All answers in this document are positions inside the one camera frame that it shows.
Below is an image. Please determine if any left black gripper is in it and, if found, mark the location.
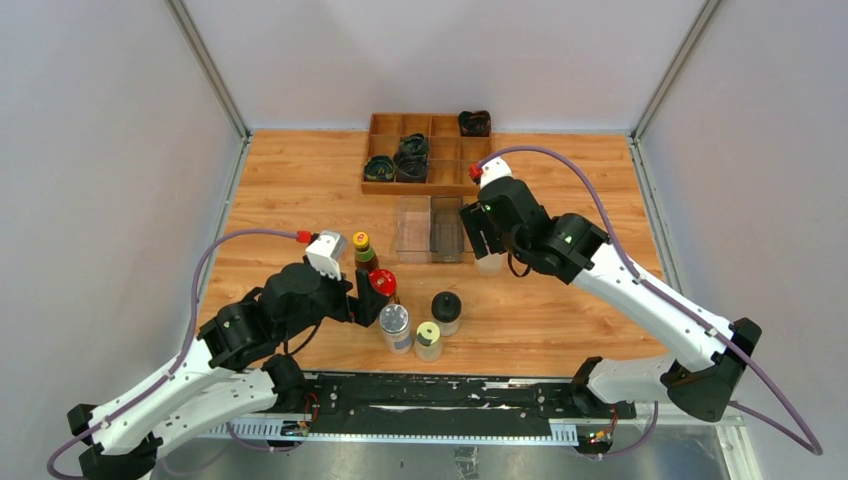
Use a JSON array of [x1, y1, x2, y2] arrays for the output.
[[280, 256, 390, 342]]

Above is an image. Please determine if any large silver lid jar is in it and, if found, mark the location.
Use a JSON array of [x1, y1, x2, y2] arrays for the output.
[[475, 254, 505, 276]]

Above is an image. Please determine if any yellow cap sauce bottle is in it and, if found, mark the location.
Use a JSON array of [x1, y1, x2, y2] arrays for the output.
[[352, 231, 380, 272]]

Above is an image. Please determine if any clear plastic organizer bin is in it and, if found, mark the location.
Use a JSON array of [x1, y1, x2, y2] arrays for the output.
[[393, 196, 474, 264]]

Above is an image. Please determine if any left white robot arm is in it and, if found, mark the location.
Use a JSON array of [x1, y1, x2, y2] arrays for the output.
[[68, 261, 391, 479]]

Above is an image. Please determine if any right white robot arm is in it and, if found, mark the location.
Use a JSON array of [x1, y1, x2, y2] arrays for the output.
[[459, 177, 762, 422]]

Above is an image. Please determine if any red lid chili jar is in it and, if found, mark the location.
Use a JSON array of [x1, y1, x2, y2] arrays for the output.
[[369, 268, 400, 304]]

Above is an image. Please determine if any silver lid spice jar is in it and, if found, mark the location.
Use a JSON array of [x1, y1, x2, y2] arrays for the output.
[[378, 303, 412, 354]]

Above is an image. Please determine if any yellow lid spice jar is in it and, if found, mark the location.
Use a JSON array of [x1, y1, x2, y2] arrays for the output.
[[414, 321, 443, 362]]

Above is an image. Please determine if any black lid grinder jar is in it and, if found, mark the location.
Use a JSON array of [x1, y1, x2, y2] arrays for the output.
[[431, 291, 462, 337]]

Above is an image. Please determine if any wooden compartment tray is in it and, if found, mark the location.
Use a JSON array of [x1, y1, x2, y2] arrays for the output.
[[359, 112, 493, 196]]

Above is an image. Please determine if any black coil lower middle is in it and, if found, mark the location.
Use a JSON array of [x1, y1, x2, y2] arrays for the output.
[[393, 153, 429, 183]]

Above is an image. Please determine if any black coil top right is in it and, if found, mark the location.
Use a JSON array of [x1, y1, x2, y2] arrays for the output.
[[457, 110, 492, 138]]

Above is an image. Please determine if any black green coil middle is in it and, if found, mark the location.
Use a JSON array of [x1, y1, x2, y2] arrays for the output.
[[397, 132, 430, 157]]

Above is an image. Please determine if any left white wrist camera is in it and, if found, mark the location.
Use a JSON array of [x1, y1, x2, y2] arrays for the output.
[[305, 230, 347, 280]]

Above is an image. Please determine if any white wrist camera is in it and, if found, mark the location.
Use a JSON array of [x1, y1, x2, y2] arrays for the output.
[[305, 230, 347, 280], [479, 156, 513, 189]]

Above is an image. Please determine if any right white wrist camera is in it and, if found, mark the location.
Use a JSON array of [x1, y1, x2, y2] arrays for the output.
[[479, 156, 513, 189]]

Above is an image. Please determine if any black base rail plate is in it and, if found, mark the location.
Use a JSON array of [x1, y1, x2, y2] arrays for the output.
[[203, 371, 653, 448]]

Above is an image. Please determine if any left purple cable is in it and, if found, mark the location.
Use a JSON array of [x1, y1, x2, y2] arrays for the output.
[[46, 228, 314, 480]]

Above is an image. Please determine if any purple cable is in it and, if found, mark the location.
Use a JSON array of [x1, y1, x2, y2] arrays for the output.
[[468, 145, 824, 458], [46, 228, 314, 480]]

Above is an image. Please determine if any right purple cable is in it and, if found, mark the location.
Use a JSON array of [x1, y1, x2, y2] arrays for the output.
[[468, 145, 824, 458]]

